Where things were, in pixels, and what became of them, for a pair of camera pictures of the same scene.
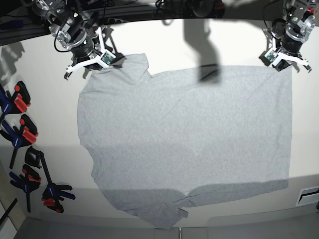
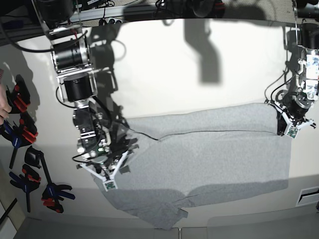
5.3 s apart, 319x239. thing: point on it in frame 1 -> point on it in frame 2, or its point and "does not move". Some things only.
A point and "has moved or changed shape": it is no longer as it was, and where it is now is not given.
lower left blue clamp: (29, 180) does not move
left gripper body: (289, 47) -> (296, 106)
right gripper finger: (70, 68) -> (89, 170)
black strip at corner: (7, 211) does not move
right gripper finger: (99, 31) -> (123, 158)
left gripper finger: (303, 62) -> (310, 122)
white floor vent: (308, 196) does not move
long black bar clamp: (52, 194) does not move
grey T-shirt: (159, 139) has moved or changed shape
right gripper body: (83, 53) -> (105, 162)
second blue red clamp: (26, 135) does not move
